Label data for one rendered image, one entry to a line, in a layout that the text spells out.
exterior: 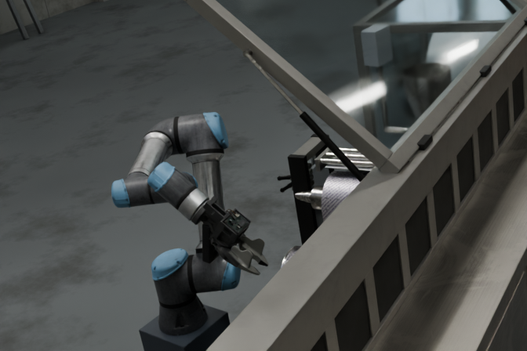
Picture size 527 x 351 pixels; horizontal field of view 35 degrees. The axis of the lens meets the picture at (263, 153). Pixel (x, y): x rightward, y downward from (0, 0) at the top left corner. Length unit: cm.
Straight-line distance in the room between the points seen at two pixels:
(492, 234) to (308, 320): 64
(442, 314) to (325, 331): 31
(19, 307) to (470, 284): 357
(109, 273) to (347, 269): 367
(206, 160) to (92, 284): 247
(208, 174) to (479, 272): 109
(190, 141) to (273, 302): 133
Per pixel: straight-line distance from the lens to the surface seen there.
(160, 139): 245
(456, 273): 163
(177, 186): 204
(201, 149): 247
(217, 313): 261
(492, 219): 180
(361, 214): 140
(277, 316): 117
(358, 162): 209
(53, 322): 461
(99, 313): 456
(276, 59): 157
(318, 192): 218
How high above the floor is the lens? 230
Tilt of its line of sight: 22 degrees down
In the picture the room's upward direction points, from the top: 10 degrees counter-clockwise
